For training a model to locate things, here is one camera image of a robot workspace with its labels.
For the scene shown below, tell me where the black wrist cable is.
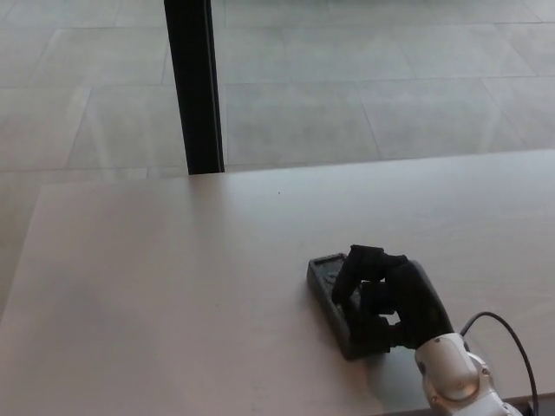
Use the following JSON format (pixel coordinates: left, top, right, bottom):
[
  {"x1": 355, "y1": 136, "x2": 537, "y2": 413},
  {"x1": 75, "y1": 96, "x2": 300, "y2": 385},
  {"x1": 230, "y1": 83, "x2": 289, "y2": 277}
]
[{"x1": 459, "y1": 312, "x2": 540, "y2": 416}]

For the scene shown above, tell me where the dark grey speckled eraser block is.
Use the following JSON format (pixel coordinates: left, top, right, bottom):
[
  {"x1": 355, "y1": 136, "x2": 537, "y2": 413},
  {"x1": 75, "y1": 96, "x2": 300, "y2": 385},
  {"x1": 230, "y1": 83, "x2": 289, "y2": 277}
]
[{"x1": 308, "y1": 252, "x2": 390, "y2": 361}]

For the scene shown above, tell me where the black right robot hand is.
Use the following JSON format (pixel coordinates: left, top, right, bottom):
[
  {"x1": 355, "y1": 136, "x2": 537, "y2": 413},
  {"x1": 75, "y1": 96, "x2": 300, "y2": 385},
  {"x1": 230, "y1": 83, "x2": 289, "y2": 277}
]
[{"x1": 331, "y1": 244, "x2": 456, "y2": 354}]

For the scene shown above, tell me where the black vertical window frame post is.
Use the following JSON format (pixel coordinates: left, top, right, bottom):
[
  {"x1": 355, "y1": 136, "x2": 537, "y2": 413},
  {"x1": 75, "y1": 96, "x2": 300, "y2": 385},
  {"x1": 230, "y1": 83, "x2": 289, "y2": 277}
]
[{"x1": 163, "y1": 0, "x2": 225, "y2": 176}]

